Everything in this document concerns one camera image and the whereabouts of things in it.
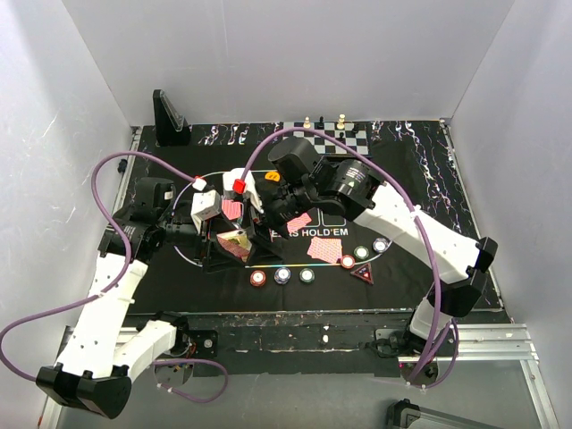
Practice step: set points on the red chips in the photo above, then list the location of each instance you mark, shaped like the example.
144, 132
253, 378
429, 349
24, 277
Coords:
347, 261

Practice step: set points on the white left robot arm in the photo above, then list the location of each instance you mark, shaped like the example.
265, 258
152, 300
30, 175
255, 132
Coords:
92, 373

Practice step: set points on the blue poker chip stack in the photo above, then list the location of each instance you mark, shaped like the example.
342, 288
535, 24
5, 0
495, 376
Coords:
282, 275

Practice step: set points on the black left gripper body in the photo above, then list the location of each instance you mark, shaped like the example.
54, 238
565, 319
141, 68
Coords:
177, 227

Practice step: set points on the green poker chip stack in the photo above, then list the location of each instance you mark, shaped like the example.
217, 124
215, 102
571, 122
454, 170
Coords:
307, 275

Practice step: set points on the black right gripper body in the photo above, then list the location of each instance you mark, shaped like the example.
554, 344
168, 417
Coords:
283, 206

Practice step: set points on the white chess piece right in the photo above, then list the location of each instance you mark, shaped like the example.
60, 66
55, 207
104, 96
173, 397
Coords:
341, 122

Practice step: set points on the black triangular all-in marker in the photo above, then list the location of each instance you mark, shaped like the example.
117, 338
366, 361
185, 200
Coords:
364, 273

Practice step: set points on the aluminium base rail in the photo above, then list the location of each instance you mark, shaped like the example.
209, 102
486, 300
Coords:
473, 342

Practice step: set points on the red playing card box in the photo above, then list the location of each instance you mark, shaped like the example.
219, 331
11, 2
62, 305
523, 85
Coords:
237, 243

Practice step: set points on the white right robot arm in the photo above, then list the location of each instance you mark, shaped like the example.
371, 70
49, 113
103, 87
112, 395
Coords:
459, 263

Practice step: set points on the red poker chip stack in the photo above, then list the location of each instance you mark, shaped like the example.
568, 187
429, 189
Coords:
257, 278

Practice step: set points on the black white chessboard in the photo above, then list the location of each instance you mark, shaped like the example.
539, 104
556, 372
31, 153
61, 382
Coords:
358, 142

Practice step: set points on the black case corner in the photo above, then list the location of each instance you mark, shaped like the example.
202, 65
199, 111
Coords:
404, 414

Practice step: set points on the dealt red-backed playing card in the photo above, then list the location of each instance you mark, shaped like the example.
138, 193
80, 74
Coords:
334, 251

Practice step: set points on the yellow big blind button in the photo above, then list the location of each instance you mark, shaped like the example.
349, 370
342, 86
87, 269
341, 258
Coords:
273, 176

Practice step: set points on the black card dealer shoe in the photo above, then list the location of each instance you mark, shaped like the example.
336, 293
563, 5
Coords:
172, 129

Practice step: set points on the black poker table mat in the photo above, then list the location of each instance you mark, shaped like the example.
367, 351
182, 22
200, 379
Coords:
414, 153

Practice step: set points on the green chips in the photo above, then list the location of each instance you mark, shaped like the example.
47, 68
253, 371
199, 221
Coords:
361, 253

